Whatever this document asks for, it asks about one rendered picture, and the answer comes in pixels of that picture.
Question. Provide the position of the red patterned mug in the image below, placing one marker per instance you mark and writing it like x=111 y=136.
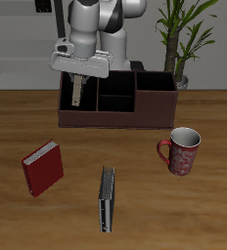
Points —
x=182 y=159

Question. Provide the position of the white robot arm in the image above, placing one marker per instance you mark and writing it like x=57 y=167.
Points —
x=112 y=42

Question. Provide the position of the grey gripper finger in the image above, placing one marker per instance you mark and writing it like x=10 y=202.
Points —
x=71 y=76
x=85 y=79

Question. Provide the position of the dark brown desk caddy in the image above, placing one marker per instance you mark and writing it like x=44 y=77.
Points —
x=151 y=110

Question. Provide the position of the yellow book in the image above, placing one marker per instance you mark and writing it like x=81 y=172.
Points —
x=76 y=94

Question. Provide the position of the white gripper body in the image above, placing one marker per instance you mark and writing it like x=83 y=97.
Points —
x=86 y=67

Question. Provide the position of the black book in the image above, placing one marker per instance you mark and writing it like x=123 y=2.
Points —
x=106 y=198

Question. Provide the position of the red book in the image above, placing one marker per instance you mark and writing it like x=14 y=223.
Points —
x=45 y=169

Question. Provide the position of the green pot plant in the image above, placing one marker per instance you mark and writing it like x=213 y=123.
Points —
x=172 y=42

